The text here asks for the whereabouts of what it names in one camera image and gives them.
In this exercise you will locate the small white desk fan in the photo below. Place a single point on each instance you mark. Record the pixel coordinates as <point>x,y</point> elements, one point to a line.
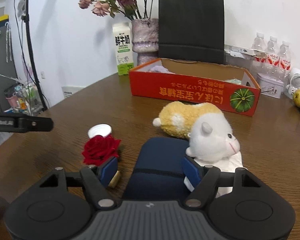
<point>297,78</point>

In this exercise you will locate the white wall panel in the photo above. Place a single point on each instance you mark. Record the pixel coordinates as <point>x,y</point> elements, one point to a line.
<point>70,92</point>

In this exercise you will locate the silver printed tin box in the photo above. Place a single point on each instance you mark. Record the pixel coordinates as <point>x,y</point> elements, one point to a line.
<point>270,85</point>

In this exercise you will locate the white ribbed lid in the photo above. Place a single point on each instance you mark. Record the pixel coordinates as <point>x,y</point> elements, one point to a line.
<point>100,130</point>

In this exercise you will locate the red artificial rose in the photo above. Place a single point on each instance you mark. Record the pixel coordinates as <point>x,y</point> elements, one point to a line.
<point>100,150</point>

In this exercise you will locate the orange white hamster plush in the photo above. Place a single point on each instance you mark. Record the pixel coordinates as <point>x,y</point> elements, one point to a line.
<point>180,120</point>

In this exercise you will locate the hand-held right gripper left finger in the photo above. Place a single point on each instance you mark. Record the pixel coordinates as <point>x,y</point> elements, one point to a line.
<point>109,172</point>

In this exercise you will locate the white green milk carton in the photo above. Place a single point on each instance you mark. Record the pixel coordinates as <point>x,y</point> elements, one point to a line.
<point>122,52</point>

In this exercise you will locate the black paper bag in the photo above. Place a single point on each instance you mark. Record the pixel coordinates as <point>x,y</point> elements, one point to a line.
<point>190,25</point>

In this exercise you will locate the iridescent plastic wrapper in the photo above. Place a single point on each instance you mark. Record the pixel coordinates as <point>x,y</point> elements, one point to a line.
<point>233,80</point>

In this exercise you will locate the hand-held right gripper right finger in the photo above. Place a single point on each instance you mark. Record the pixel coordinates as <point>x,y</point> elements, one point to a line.
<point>191,172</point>

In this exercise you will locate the lavender fluffy towel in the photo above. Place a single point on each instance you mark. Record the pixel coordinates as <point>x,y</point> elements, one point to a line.
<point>160,69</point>

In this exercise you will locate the pink mottled vase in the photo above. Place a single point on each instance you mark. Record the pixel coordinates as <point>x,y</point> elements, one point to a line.
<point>145,37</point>

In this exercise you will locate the white flat carton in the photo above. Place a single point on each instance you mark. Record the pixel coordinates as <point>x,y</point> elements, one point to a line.
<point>240,50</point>

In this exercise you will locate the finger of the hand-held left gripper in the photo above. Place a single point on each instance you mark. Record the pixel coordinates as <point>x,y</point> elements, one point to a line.
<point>37,124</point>

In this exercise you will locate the red cardboard box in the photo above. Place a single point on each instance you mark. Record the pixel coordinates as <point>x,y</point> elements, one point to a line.
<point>165,90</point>

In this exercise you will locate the dark grey cabinet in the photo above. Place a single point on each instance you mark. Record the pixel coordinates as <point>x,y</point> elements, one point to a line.
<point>0,67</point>

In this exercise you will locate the black light stand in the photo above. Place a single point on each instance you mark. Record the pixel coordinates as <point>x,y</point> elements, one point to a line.
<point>26,17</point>

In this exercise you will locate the clear water bottle red label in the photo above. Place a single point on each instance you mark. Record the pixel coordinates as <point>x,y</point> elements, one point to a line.
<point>258,45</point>
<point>285,53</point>
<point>272,48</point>

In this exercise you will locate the tan cork stopper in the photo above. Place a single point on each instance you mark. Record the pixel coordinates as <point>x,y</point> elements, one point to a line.
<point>115,180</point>

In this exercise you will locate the navy zipper case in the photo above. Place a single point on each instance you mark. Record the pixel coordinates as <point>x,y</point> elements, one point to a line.
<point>160,160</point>

